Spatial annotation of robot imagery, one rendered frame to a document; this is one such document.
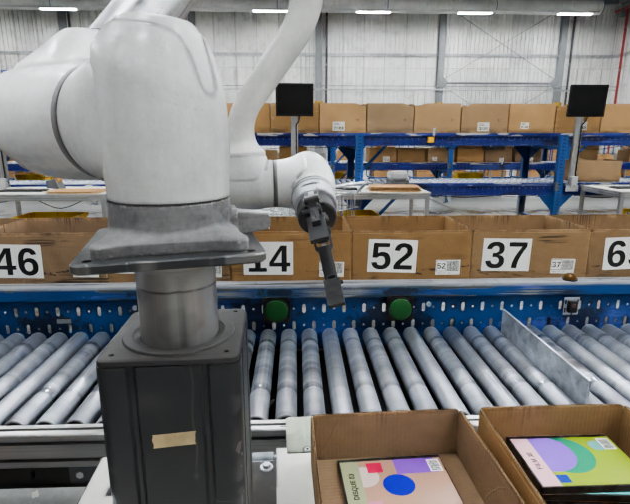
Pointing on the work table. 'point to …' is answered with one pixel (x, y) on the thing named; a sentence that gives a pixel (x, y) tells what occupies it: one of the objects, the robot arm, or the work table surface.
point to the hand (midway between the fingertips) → (327, 270)
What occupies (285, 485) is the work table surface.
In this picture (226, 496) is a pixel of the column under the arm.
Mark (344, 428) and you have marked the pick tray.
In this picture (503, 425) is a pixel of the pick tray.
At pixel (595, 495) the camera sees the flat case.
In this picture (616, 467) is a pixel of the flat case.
